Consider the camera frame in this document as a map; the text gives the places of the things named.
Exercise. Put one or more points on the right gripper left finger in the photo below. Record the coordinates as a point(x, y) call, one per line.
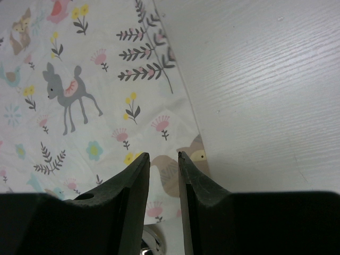
point(109, 219)

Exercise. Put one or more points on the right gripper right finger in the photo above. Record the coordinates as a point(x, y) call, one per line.
point(207, 217)

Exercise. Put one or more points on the floral animal print cloth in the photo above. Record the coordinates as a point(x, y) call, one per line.
point(86, 87)

